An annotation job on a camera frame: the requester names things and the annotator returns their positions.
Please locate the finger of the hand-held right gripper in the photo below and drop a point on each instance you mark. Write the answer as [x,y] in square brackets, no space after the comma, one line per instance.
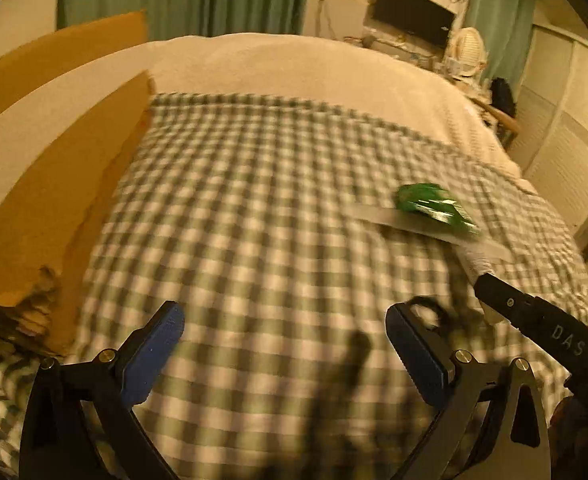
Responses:
[504,300]

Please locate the white louvred wardrobe doors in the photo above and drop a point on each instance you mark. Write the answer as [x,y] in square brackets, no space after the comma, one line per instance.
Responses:
[564,150]

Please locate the grey strip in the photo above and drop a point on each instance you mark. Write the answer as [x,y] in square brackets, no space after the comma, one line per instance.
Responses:
[414,222]

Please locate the wooden chair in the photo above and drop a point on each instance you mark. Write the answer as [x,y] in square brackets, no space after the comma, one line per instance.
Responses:
[499,120]

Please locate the white bed cover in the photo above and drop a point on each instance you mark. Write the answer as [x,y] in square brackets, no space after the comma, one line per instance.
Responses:
[284,65]

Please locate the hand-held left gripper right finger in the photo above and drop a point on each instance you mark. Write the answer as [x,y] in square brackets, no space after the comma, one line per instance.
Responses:
[416,355]

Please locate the green foil packet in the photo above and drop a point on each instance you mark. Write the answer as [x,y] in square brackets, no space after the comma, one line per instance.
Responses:
[429,205]

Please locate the checked blanket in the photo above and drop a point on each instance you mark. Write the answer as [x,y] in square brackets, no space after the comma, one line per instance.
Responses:
[274,220]

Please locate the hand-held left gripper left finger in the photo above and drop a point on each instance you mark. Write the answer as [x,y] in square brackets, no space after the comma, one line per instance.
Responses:
[156,350]

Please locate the black bag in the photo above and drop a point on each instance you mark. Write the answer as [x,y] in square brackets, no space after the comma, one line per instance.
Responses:
[503,97]

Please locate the brown cardboard box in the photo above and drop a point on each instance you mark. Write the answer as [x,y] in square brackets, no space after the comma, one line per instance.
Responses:
[48,185]

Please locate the narrow green curtain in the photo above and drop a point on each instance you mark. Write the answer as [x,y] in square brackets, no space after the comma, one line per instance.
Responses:
[499,10]

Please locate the black television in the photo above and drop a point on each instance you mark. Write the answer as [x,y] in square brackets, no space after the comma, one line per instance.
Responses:
[414,12]

